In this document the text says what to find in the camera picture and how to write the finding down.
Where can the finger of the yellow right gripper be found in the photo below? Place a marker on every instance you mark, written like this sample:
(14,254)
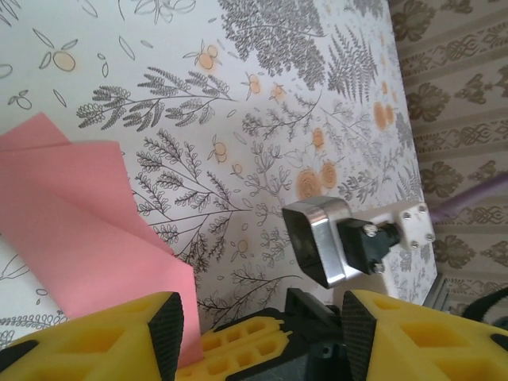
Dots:
(222,369)
(258,323)

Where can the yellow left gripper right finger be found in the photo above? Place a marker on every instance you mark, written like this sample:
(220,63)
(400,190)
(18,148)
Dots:
(416,349)

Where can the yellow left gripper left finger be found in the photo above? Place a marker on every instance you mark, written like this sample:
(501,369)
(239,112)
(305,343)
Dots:
(79,349)

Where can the pink paper sheet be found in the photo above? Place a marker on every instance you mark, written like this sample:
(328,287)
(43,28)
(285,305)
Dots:
(79,218)

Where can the floral patterned table cover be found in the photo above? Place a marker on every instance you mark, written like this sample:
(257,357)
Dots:
(278,119)

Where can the aluminium table side rail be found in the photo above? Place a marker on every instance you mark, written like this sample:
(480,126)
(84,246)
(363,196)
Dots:
(438,295)

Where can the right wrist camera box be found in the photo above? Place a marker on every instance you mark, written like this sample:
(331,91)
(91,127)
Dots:
(329,238)

